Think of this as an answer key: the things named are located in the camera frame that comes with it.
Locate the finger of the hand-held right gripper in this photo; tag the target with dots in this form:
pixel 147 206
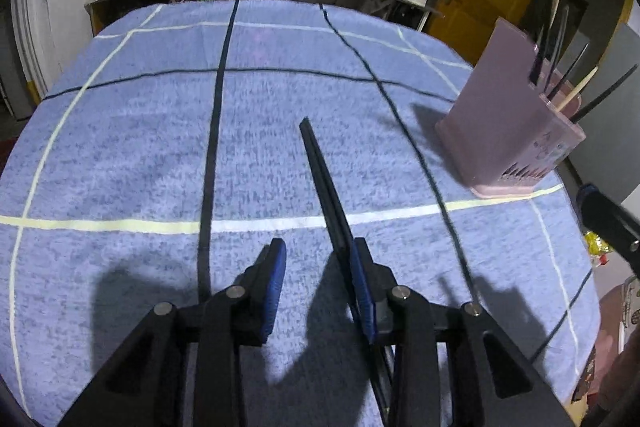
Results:
pixel 610 222

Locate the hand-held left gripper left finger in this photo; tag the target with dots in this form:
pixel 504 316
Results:
pixel 275 287

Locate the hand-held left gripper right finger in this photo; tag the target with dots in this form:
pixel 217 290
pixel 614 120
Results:
pixel 362 297

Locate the black chopstick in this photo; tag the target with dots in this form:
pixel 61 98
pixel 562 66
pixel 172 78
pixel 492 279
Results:
pixel 325 197
pixel 536 57
pixel 572 67
pixel 607 94

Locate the wooden chopstick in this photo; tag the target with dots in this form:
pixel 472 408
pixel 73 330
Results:
pixel 580 87
pixel 555 12

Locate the pink plastic utensil holder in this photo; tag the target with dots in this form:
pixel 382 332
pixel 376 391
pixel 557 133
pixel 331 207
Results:
pixel 495 107

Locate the yellow snack packet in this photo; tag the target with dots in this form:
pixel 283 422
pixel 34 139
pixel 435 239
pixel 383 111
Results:
pixel 597 244

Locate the blue checkered tablecloth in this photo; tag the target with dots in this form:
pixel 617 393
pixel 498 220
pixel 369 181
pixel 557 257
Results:
pixel 150 147

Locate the white door frame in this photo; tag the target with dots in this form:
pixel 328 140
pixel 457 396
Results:
pixel 27 22

